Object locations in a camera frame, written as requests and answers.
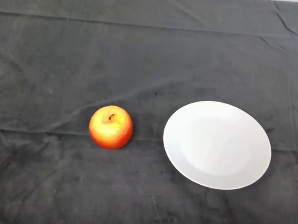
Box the red yellow apple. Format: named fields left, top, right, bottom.
left=88, top=104, right=135, bottom=151

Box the white round plate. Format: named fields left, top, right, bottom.
left=160, top=98, right=275, bottom=192

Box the black cloth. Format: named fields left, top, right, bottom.
left=0, top=0, right=298, bottom=224

